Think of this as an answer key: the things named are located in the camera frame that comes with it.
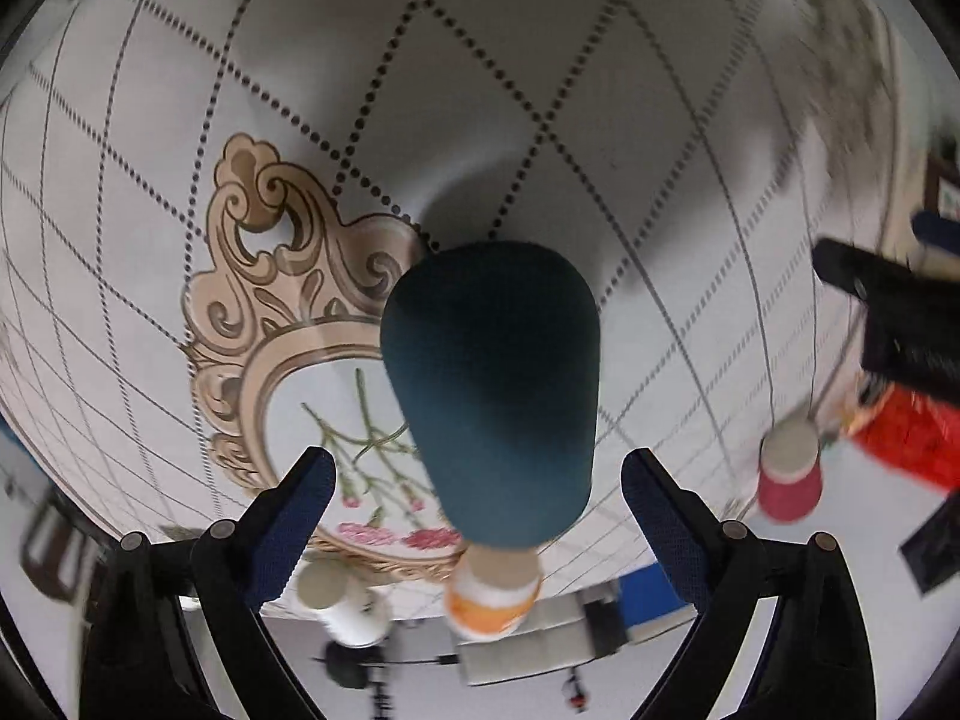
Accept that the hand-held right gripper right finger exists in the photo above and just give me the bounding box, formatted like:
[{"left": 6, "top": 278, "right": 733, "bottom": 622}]
[{"left": 621, "top": 448, "right": 878, "bottom": 720}]

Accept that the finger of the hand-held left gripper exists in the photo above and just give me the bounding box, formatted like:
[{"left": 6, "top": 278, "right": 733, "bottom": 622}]
[{"left": 812, "top": 238, "right": 960, "bottom": 316}]

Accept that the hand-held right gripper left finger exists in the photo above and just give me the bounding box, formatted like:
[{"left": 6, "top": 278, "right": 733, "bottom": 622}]
[{"left": 79, "top": 446, "right": 338, "bottom": 720}]

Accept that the dark teal cup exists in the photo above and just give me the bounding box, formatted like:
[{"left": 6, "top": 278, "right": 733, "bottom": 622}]
[{"left": 380, "top": 241, "right": 601, "bottom": 550}]

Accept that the white cup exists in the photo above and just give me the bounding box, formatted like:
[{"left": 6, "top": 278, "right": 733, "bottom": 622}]
[{"left": 298, "top": 556, "right": 393, "bottom": 648}]

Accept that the red cup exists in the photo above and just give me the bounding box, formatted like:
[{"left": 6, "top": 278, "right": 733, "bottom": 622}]
[{"left": 756, "top": 418, "right": 824, "bottom": 524}]

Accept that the orange cup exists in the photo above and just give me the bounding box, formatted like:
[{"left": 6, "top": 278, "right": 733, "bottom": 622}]
[{"left": 444, "top": 544, "right": 542, "bottom": 643}]

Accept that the blue box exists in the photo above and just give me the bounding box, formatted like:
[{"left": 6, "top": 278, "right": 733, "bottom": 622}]
[{"left": 615, "top": 561, "right": 700, "bottom": 646}]

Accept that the red packet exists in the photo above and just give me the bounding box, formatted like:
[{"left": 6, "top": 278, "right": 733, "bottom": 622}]
[{"left": 846, "top": 382, "right": 960, "bottom": 497}]

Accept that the black tripod stand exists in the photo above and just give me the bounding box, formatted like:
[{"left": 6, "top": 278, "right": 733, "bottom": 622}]
[{"left": 319, "top": 641, "right": 458, "bottom": 720}]

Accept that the white box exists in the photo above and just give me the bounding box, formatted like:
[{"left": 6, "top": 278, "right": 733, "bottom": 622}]
[{"left": 456, "top": 591, "right": 627, "bottom": 686}]

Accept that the dark flat object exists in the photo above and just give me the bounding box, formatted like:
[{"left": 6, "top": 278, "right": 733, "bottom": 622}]
[{"left": 898, "top": 493, "right": 960, "bottom": 595}]

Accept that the dark blurred furniture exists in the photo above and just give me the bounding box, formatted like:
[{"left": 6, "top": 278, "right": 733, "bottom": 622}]
[{"left": 19, "top": 491, "right": 102, "bottom": 605}]

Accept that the white printed tablecloth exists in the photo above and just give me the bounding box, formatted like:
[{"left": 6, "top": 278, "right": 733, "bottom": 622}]
[{"left": 0, "top": 0, "right": 923, "bottom": 620}]

